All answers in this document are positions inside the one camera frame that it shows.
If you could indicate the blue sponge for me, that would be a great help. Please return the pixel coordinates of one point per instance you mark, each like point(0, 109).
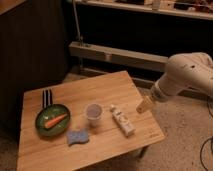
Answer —
point(77, 137)

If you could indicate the grey metal rail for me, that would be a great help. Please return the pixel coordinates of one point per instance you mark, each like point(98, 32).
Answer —
point(118, 56)

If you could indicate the green frying pan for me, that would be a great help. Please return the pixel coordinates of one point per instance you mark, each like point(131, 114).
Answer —
point(48, 112)

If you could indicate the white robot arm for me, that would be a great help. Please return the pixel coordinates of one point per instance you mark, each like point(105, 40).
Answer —
point(182, 71)

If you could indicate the wooden table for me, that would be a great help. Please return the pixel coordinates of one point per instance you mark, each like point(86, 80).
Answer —
point(105, 141)

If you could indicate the orange carrot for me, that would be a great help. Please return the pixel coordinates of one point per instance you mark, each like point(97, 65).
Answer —
point(49, 124)

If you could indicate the clear plastic cup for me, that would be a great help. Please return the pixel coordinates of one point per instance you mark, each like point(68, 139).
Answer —
point(93, 114)

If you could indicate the white tube bottle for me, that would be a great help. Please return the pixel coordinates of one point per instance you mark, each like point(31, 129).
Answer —
point(122, 121)

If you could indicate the upper shelf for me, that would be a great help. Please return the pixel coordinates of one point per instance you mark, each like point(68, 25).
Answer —
point(147, 9)

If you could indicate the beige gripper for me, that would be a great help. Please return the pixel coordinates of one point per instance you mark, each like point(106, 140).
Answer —
point(146, 104)

